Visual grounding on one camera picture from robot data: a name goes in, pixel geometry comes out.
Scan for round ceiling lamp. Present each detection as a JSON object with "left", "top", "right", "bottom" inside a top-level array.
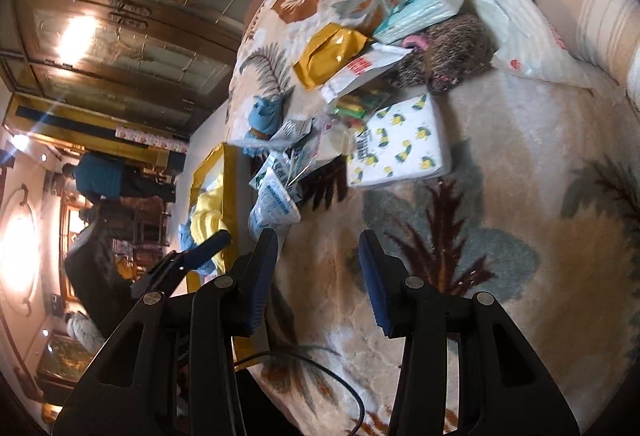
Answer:
[{"left": 2, "top": 186, "right": 41, "bottom": 312}]

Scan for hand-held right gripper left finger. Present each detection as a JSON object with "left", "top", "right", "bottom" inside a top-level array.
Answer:
[{"left": 52, "top": 228, "right": 279, "bottom": 436}]

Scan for row of white boxes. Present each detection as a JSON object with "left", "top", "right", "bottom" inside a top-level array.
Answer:
[{"left": 115, "top": 126, "right": 188, "bottom": 153}]

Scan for black cable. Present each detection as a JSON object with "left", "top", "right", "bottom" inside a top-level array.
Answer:
[{"left": 232, "top": 351, "right": 366, "bottom": 436}]

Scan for white packet with red label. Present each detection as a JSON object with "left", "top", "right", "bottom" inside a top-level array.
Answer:
[{"left": 321, "top": 43, "right": 418, "bottom": 104}]

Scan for yellow foil pouch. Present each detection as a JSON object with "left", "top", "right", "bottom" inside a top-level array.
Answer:
[{"left": 292, "top": 23, "right": 373, "bottom": 91}]

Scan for striped cream pillow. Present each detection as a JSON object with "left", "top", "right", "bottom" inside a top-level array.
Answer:
[{"left": 575, "top": 0, "right": 640, "bottom": 112}]

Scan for leaf print fleece blanket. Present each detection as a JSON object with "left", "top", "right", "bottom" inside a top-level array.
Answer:
[{"left": 225, "top": 0, "right": 640, "bottom": 436}]

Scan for brown hedgehog plush toy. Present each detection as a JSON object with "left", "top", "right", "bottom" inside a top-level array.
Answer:
[{"left": 387, "top": 13, "right": 496, "bottom": 96}]

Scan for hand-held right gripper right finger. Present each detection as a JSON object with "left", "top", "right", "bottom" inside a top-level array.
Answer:
[{"left": 358, "top": 229, "right": 581, "bottom": 436}]

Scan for yellow plastic bag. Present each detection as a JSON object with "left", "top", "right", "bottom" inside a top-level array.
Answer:
[{"left": 186, "top": 142, "right": 271, "bottom": 369}]

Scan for mint green tissue pack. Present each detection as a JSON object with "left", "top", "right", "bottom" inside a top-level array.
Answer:
[{"left": 372, "top": 0, "right": 468, "bottom": 46}]

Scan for colourful candy packet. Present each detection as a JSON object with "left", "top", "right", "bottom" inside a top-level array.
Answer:
[{"left": 327, "top": 88, "right": 396, "bottom": 127}]

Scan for yellow cloth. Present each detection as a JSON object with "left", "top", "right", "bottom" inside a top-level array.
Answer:
[{"left": 190, "top": 188, "right": 226, "bottom": 267}]

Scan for white and blue packet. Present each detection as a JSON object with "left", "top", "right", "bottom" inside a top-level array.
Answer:
[{"left": 248, "top": 166, "right": 302, "bottom": 242}]

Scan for lemon print tissue pack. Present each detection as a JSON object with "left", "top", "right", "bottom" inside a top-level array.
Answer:
[{"left": 346, "top": 93, "right": 453, "bottom": 188}]

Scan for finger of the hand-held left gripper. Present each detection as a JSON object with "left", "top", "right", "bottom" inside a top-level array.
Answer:
[{"left": 131, "top": 230, "right": 234, "bottom": 297}]

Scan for light blue cloth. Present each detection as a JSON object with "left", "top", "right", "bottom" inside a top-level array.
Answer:
[{"left": 179, "top": 218, "right": 216, "bottom": 277}]

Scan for clear plastic wrappers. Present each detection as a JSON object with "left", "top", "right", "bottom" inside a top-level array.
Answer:
[{"left": 270, "top": 116, "right": 351, "bottom": 182}]

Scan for white plastic bag red print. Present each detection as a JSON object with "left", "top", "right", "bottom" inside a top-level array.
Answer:
[{"left": 465, "top": 0, "right": 596, "bottom": 89}]

